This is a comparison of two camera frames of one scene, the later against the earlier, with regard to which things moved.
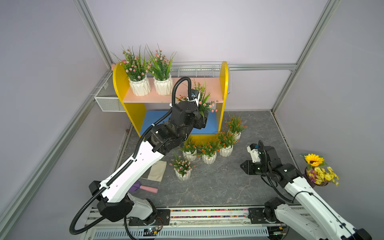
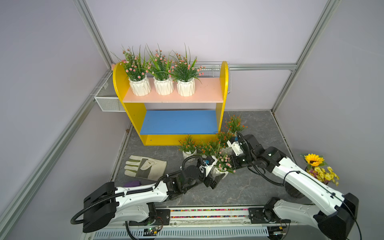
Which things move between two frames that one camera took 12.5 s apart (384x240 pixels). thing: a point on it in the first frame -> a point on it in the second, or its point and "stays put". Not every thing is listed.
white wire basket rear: [210, 69] stays put
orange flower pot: [234, 123] stays put
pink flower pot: [159, 68] stays put
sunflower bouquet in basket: [317, 171] stays put
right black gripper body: [254, 168] -> [241, 160]
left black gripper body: [199, 121] -> [207, 182]
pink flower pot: [182, 168] -> [224, 165]
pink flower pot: [203, 105] -> [185, 73]
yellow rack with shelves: [145, 110] stays put
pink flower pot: [137, 67] stays put
